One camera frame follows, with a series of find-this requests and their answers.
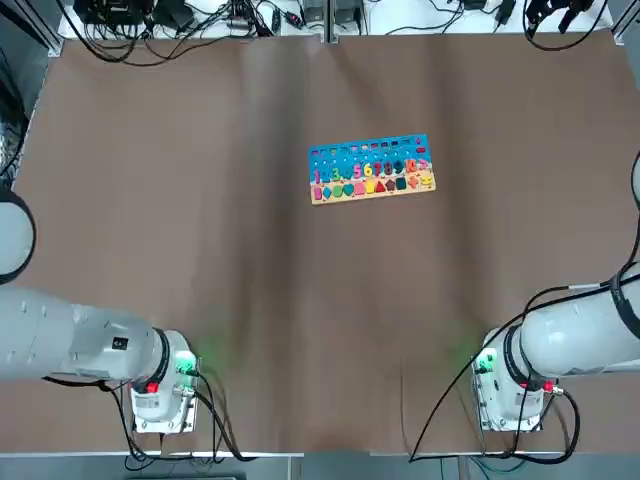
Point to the pink greater-than sign piece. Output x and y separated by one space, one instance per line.
423 163

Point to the green number three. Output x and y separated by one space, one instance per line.
336 174

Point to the black box device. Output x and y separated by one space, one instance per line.
110 10

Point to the yellow equals sign piece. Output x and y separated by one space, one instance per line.
425 180

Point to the aluminium frame post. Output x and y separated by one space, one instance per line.
331 20

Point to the purple star piece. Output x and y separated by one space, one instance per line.
391 185

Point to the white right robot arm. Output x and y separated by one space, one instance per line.
575 345

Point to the red triangle piece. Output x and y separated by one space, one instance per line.
381 186

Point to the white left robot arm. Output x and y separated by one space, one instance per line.
75 340

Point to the blue shape piece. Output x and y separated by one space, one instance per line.
327 192

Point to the yellow pentagon piece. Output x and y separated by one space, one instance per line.
370 187

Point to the pink number five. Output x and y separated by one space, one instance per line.
357 171

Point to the teal square piece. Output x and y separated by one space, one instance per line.
400 183

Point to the colourful wooden toy board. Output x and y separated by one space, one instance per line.
350 155

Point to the aluminium frame rail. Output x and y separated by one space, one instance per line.
627 12
47 40

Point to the black power brick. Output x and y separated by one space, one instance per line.
505 12

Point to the purple number eight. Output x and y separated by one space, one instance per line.
388 168

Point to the red number seven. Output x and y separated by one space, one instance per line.
378 169

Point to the teal number nine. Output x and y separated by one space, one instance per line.
399 167

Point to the yellow number six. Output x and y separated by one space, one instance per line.
368 170

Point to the black finned power supply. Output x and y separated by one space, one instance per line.
315 12

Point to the black monitor stand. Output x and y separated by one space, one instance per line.
172 15

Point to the orange plus sign piece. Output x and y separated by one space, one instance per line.
413 182

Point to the teal heart piece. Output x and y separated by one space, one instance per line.
348 190

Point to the pink shape piece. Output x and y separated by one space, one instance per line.
360 188

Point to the teal number four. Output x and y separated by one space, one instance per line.
346 173

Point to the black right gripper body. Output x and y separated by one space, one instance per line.
570 4

